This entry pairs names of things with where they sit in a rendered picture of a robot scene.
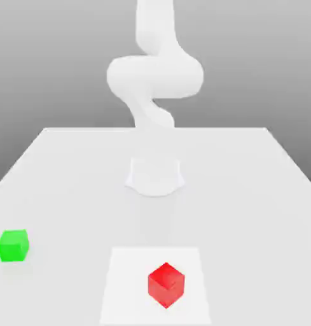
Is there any small green cube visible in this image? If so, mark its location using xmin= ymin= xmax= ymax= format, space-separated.
xmin=0 ymin=229 xmax=31 ymax=263

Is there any small red cube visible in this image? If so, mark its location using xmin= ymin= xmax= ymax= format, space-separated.
xmin=148 ymin=262 xmax=186 ymax=309

